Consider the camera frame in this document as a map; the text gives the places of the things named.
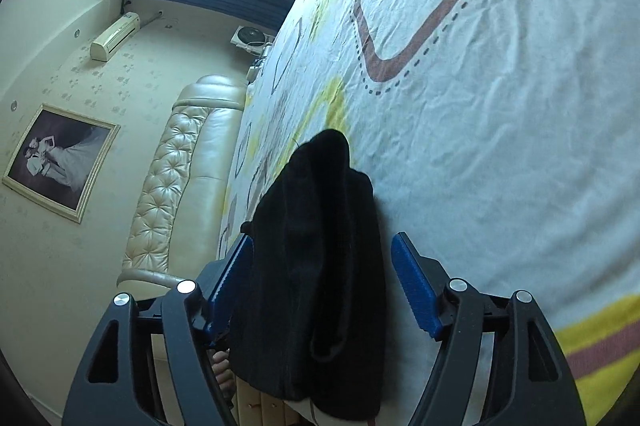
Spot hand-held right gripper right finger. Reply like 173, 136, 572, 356
391, 232, 586, 426

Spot black pants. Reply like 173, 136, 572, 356
227, 129, 388, 422

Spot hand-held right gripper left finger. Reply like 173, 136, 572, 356
62, 233, 254, 426

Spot framed black-and-white photo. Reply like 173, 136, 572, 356
2, 103, 121, 224

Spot white fan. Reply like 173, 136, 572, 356
231, 24, 277, 56

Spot patterned bed sheet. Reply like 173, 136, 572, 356
215, 0, 640, 426

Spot wall air conditioner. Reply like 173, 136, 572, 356
90, 12, 141, 62

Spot cream leather headboard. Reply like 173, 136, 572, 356
117, 74, 248, 291

